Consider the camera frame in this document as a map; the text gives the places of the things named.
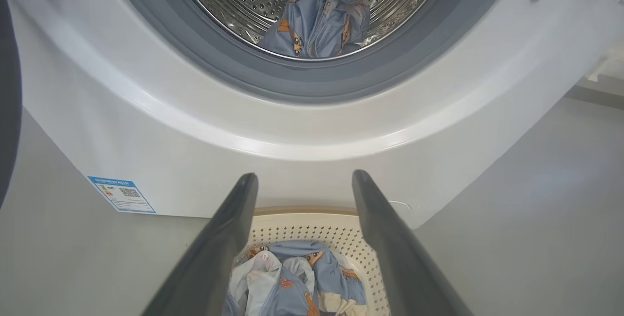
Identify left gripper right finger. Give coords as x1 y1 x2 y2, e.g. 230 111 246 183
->
352 170 473 316

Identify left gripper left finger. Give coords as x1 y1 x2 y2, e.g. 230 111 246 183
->
141 173 259 316

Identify blue cartoon garment pale lining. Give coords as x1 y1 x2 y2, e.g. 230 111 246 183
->
224 240 367 316

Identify blue cartoon print garment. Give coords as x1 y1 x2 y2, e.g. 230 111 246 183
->
257 0 371 59

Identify grey washing machine door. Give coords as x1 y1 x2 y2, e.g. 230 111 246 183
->
0 0 22 209

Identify white front-load washing machine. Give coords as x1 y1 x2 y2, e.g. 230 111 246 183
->
0 0 624 229

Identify cream perforated laundry basket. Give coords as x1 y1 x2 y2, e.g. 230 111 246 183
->
234 207 390 316

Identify blue energy label sticker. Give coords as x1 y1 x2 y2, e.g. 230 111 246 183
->
88 176 156 214

